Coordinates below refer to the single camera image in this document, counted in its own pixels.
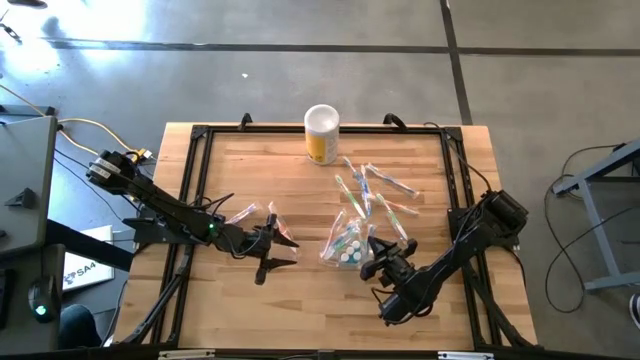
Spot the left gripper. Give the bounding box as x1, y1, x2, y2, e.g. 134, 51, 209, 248
218, 212, 302, 287

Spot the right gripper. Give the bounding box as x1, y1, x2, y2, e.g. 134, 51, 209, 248
358, 237, 420, 290

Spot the clear acrylic organizer box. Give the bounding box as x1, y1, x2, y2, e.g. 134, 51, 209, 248
318, 218, 374, 270

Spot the white yellow wipes canister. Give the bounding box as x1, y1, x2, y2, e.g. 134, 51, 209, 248
303, 103, 341, 166

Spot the black diagonal strut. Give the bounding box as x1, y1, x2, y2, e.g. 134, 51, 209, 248
118, 243, 197, 347
457, 247, 535, 350

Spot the black support beam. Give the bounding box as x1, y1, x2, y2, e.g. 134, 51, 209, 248
45, 218, 135, 274

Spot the white printed sign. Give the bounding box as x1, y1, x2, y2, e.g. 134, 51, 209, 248
62, 224, 117, 292

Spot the grey metal stand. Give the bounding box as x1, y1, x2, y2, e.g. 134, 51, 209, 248
552, 138, 640, 292

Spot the person's leg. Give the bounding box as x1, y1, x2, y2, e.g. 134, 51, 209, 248
58, 304, 97, 351

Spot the black computer mouse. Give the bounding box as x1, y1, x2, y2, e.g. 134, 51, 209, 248
27, 275, 60, 325

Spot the black desk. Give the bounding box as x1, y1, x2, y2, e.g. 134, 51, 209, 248
0, 243, 69, 354

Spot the grey desk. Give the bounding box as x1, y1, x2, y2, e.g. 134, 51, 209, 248
0, 104, 60, 257

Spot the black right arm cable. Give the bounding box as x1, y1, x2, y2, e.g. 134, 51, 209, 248
422, 121, 494, 194

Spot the silver bracket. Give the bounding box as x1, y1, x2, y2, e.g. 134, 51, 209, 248
157, 349, 217, 360
437, 351, 495, 360

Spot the black floor cable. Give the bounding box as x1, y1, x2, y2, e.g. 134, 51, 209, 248
543, 207, 640, 315

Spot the yellow cable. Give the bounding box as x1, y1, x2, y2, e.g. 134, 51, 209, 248
0, 83, 147, 162

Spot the black bracket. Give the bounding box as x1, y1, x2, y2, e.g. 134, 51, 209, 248
3, 187, 37, 209

